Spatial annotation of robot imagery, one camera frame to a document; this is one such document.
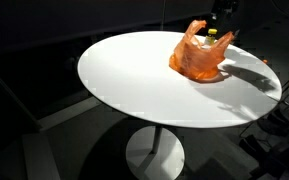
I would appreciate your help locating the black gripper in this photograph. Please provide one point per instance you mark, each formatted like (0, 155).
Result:
(225, 9)

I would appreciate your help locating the orange plastic bag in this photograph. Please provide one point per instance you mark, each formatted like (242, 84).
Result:
(199, 56)

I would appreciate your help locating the white round table pedestal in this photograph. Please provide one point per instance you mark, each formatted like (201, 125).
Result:
(155, 155)

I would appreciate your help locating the brown medicine bottle yellow lid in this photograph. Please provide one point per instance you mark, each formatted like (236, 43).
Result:
(211, 36)

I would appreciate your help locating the black diagonal bar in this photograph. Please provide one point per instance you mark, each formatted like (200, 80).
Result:
(12, 96)

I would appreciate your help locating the small orange object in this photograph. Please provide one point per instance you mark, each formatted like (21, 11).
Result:
(265, 61)

